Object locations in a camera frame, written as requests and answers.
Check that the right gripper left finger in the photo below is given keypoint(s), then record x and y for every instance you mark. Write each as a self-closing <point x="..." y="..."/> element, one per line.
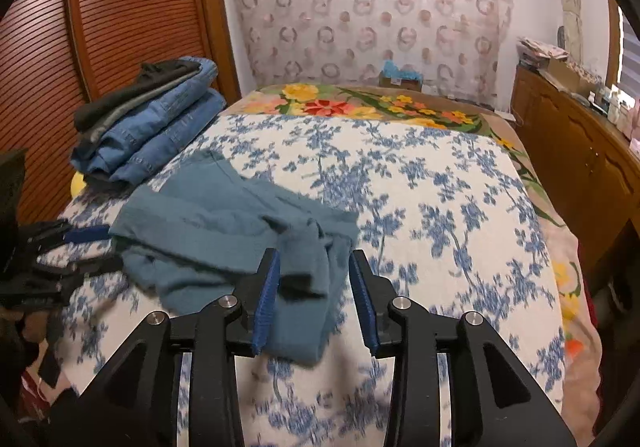
<point x="133" y="401"/>

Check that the stack of folded papers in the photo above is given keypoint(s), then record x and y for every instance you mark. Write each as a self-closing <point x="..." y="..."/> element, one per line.
<point x="535" y="55"/>

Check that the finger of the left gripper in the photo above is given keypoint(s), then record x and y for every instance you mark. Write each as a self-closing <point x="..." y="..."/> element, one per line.
<point x="74" y="271"/>
<point x="75" y="234"/>

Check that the brown louvered wardrobe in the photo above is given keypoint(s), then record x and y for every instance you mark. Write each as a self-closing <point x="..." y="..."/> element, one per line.
<point x="57" y="55"/>

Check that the person left hand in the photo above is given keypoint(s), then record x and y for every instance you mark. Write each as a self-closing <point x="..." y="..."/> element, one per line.
<point x="22" y="333"/>

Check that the yellow cloth item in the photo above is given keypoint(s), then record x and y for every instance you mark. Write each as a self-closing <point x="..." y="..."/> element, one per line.
<point x="77" y="184"/>

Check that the grey zebra window blind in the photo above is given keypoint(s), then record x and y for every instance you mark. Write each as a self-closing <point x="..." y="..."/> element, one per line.
<point x="630" y="67"/>

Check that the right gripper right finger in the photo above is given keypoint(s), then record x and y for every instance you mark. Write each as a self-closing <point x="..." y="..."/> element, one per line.
<point x="494" y="401"/>

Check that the folded blue jeans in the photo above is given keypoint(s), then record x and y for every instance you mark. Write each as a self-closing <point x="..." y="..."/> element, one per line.
<point x="142" y="142"/>

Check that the colourful flower bed blanket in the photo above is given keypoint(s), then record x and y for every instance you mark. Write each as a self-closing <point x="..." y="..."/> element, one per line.
<point x="450" y="208"/>

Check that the teal blue shorts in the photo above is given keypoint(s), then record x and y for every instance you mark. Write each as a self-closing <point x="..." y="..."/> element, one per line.
<point x="206" y="229"/>

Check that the cardboard box on sideboard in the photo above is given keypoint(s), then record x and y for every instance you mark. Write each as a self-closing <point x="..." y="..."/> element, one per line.
<point x="569" y="76"/>

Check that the cardboard box with blue item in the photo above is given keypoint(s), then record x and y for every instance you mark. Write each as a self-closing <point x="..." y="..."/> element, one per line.
<point x="405" y="78"/>

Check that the wooden sideboard cabinet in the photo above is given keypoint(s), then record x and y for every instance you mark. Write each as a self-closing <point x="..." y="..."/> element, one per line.
<point x="587" y="170"/>

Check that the pink circle pattern curtain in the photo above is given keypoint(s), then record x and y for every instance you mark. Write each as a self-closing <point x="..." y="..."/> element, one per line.
<point x="451" y="45"/>

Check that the folded black grey pants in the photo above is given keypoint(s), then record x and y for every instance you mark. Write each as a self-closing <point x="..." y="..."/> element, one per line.
<point x="94" y="119"/>

